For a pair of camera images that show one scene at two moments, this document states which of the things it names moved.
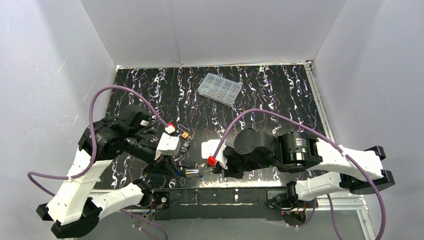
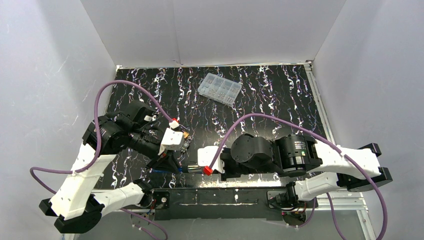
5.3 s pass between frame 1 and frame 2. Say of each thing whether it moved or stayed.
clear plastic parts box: stayed
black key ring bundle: stayed
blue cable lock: moved
